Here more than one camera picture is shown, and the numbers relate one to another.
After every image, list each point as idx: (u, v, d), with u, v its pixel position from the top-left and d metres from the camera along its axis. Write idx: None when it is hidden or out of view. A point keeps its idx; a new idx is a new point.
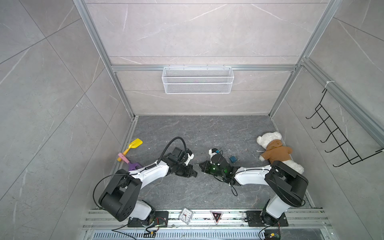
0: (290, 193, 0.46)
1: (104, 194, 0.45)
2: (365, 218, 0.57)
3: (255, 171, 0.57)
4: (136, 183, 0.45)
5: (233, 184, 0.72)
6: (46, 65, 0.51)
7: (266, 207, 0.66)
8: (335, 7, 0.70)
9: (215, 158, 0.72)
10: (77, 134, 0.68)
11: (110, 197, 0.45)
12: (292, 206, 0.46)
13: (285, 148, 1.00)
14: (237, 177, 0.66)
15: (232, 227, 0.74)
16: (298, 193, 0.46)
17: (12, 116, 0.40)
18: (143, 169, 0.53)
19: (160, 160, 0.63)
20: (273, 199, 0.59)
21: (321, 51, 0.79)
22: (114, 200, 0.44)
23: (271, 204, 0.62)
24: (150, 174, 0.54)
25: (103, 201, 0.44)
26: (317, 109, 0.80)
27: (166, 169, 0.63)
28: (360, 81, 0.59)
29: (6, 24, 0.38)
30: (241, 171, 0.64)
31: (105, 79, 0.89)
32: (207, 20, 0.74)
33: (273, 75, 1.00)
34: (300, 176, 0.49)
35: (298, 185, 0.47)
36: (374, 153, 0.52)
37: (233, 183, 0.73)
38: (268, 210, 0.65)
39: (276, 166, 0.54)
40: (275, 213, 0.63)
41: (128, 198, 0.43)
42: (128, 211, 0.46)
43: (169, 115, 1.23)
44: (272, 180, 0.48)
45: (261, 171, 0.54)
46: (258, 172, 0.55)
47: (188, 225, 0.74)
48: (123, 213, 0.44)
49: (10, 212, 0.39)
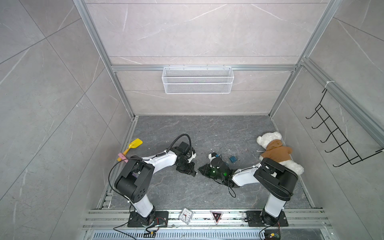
0: (279, 187, 0.48)
1: (119, 178, 0.48)
2: (366, 218, 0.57)
3: (247, 170, 0.61)
4: (148, 167, 0.48)
5: (232, 186, 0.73)
6: (46, 65, 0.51)
7: (265, 206, 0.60)
8: (336, 7, 0.70)
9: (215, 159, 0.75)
10: (77, 134, 0.69)
11: (125, 181, 0.48)
12: (282, 200, 0.54)
13: (285, 148, 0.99)
14: (234, 179, 0.69)
15: (232, 227, 0.74)
16: (287, 187, 0.48)
17: (12, 116, 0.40)
18: (154, 155, 0.56)
19: (169, 149, 0.66)
20: (269, 197, 0.59)
21: (321, 51, 0.79)
22: (129, 184, 0.47)
23: (269, 203, 0.62)
24: (161, 161, 0.57)
25: (118, 184, 0.48)
26: (317, 109, 0.80)
27: (174, 158, 0.65)
28: (360, 81, 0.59)
29: (5, 24, 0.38)
30: (237, 173, 0.67)
31: (105, 79, 0.89)
32: (207, 20, 0.74)
33: (273, 75, 1.00)
34: (288, 171, 0.51)
35: (286, 180, 0.49)
36: (374, 153, 0.52)
37: (232, 186, 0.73)
38: (267, 210, 0.65)
39: (264, 162, 0.57)
40: (274, 212, 0.63)
41: (143, 182, 0.47)
42: (142, 193, 0.49)
43: (169, 115, 1.23)
44: (260, 176, 0.51)
45: (252, 169, 0.57)
46: (249, 171, 0.58)
47: (188, 225, 0.74)
48: (138, 195, 0.47)
49: (10, 212, 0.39)
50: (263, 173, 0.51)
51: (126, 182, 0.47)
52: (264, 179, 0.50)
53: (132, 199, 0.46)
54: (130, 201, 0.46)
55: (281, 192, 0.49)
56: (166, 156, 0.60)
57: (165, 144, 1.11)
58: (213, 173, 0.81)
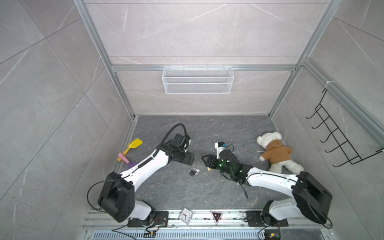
0: (319, 211, 0.43)
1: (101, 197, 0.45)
2: (366, 219, 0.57)
3: (275, 179, 0.52)
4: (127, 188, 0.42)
5: (242, 182, 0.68)
6: (46, 65, 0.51)
7: (269, 207, 0.65)
8: (336, 7, 0.70)
9: (223, 153, 0.67)
10: (77, 134, 0.69)
11: (107, 202, 0.44)
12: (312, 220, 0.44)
13: (285, 148, 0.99)
14: (253, 180, 0.60)
15: (232, 227, 0.74)
16: (324, 211, 0.43)
17: (12, 116, 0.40)
18: (135, 168, 0.48)
19: (157, 151, 0.57)
20: (285, 205, 0.56)
21: (321, 51, 0.79)
22: (111, 205, 0.43)
23: (278, 208, 0.60)
24: (147, 170, 0.50)
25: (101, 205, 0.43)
26: (317, 109, 0.79)
27: (166, 159, 0.58)
28: (360, 81, 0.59)
29: (6, 24, 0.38)
30: (259, 175, 0.57)
31: (105, 79, 0.89)
32: (207, 20, 0.74)
33: (273, 75, 1.00)
34: (326, 193, 0.46)
35: (324, 202, 0.44)
36: (374, 153, 0.52)
37: (243, 183, 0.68)
38: (270, 211, 0.65)
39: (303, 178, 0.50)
40: (279, 215, 0.62)
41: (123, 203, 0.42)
42: (126, 212, 0.45)
43: (169, 115, 1.23)
44: (302, 195, 0.43)
45: (284, 180, 0.49)
46: (280, 181, 0.50)
47: (188, 225, 0.74)
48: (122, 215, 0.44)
49: (10, 212, 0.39)
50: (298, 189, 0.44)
51: (106, 205, 0.44)
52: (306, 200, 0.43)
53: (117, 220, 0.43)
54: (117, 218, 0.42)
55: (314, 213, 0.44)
56: (154, 162, 0.53)
57: None
58: (221, 167, 0.73)
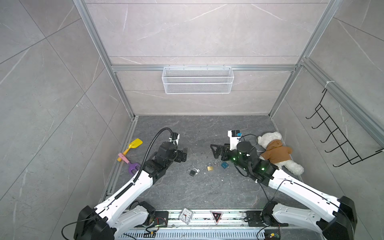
0: None
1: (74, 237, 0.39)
2: (366, 219, 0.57)
3: (310, 196, 0.45)
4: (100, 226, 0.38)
5: (261, 181, 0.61)
6: (46, 65, 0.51)
7: (274, 209, 0.64)
8: (336, 7, 0.70)
9: (241, 145, 0.56)
10: (77, 134, 0.69)
11: None
12: None
13: (285, 148, 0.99)
14: (280, 186, 0.52)
15: (232, 227, 0.74)
16: None
17: (12, 116, 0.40)
18: (113, 198, 0.44)
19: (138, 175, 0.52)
20: (297, 216, 0.55)
21: (321, 51, 0.79)
22: None
23: (286, 214, 0.59)
24: (127, 199, 0.46)
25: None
26: (317, 109, 0.79)
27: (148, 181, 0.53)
28: (360, 81, 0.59)
29: (6, 24, 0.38)
30: (289, 183, 0.49)
31: (105, 79, 0.89)
32: (207, 20, 0.74)
33: (273, 75, 1.00)
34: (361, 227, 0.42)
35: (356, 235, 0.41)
36: (374, 153, 0.52)
37: (262, 181, 0.56)
38: (273, 212, 0.64)
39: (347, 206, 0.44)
40: (279, 218, 0.63)
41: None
42: None
43: (169, 115, 1.23)
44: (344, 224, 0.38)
45: (321, 201, 0.43)
46: (316, 201, 0.44)
47: (188, 225, 0.74)
48: None
49: (10, 212, 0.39)
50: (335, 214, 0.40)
51: None
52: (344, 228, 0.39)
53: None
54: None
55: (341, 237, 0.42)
56: (135, 188, 0.48)
57: None
58: (235, 161, 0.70)
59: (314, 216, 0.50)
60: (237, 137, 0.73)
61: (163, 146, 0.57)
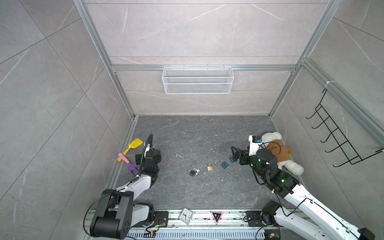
0: None
1: (96, 220, 0.42)
2: (365, 219, 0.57)
3: (328, 220, 0.44)
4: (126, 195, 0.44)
5: (278, 192, 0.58)
6: (46, 65, 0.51)
7: (277, 214, 0.63)
8: (336, 7, 0.70)
9: (261, 152, 0.55)
10: (77, 134, 0.69)
11: (102, 222, 0.42)
12: None
13: (285, 148, 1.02)
14: (299, 203, 0.50)
15: (232, 227, 0.74)
16: None
17: (12, 116, 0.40)
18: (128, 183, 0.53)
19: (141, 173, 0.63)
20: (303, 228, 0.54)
21: (321, 51, 0.79)
22: (109, 222, 0.42)
23: (290, 224, 0.59)
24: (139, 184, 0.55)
25: (95, 227, 0.41)
26: (317, 109, 0.79)
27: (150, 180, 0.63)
28: (360, 81, 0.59)
29: (6, 24, 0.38)
30: (309, 202, 0.47)
31: (105, 79, 0.89)
32: (207, 20, 0.74)
33: (273, 75, 1.00)
34: None
35: None
36: (374, 153, 0.52)
37: (279, 192, 0.54)
38: (275, 215, 0.64)
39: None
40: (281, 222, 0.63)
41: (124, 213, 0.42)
42: (127, 226, 0.45)
43: (169, 115, 1.23)
44: None
45: (340, 228, 0.42)
46: (335, 226, 0.43)
47: (188, 225, 0.74)
48: (123, 229, 0.42)
49: (10, 212, 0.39)
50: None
51: (102, 224, 0.41)
52: None
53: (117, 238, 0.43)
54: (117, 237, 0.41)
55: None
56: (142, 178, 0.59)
57: (165, 144, 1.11)
58: (253, 167, 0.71)
59: (323, 234, 0.49)
60: (257, 143, 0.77)
61: (148, 156, 0.67)
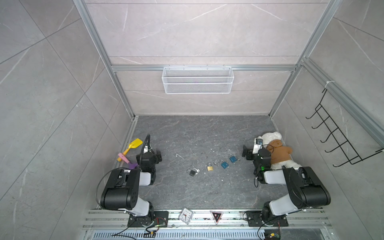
0: (297, 187, 0.47)
1: (105, 194, 0.45)
2: (366, 218, 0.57)
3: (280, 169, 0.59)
4: (134, 171, 0.50)
5: (261, 180, 0.74)
6: (46, 65, 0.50)
7: (272, 201, 0.65)
8: (336, 7, 0.70)
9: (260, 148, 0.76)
10: (77, 134, 0.69)
11: (112, 194, 0.45)
12: (300, 205, 0.46)
13: (285, 148, 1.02)
14: (266, 176, 0.69)
15: (232, 227, 0.74)
16: (307, 192, 0.46)
17: (12, 116, 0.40)
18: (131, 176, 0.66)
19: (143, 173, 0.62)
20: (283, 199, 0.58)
21: (321, 51, 0.79)
22: (118, 194, 0.45)
23: (278, 201, 0.61)
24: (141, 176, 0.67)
25: (105, 200, 0.44)
26: (317, 109, 0.80)
27: (149, 178, 0.68)
28: (360, 81, 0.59)
29: (6, 24, 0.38)
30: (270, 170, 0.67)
31: (105, 79, 0.90)
32: (207, 20, 0.74)
33: (273, 75, 1.00)
34: (322, 188, 0.47)
35: (313, 190, 0.46)
36: (374, 153, 0.52)
37: (262, 180, 0.73)
38: (270, 201, 0.66)
39: (302, 170, 0.54)
40: (273, 206, 0.64)
41: (133, 186, 0.47)
42: (135, 197, 0.48)
43: (168, 115, 1.23)
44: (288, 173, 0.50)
45: None
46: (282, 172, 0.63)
47: (188, 225, 0.74)
48: (132, 199, 0.46)
49: (10, 212, 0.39)
50: (291, 172, 0.51)
51: (112, 196, 0.45)
52: (291, 177, 0.49)
53: (128, 207, 0.45)
54: (127, 209, 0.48)
55: (298, 193, 0.46)
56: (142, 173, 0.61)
57: (165, 144, 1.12)
58: (253, 158, 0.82)
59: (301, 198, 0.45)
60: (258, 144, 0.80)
61: (145, 156, 0.71)
